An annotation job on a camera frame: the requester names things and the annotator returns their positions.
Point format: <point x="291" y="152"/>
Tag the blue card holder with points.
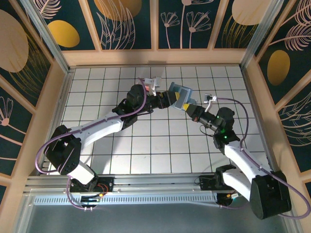
<point x="185" y="94"/>

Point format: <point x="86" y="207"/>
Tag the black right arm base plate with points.
<point x="205" y="182"/>

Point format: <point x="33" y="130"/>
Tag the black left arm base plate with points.
<point x="109" y="182"/>

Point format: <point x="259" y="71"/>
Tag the small green circuit board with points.
<point x="233" y="195"/>

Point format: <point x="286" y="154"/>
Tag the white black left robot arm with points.
<point x="102" y="126"/>

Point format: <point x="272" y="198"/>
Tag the aluminium side rail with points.
<point x="248" y="85"/>
<point x="66" y="85"/>

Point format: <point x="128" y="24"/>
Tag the aluminium corner post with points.
<point x="257" y="34"/>
<point x="48" y="41"/>

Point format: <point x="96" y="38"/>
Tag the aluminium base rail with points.
<point x="158" y="180"/>

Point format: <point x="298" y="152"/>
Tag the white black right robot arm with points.
<point x="243" y="160"/>

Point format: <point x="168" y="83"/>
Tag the black connector block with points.
<point x="91" y="200"/>

